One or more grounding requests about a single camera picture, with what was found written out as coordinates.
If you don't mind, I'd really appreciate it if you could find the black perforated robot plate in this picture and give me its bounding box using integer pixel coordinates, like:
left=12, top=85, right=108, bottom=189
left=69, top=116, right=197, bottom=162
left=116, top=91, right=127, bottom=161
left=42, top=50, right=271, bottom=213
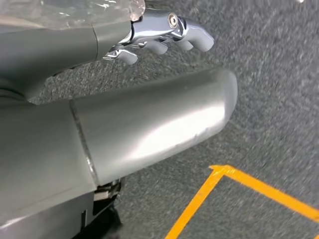
left=73, top=179, right=123, bottom=239

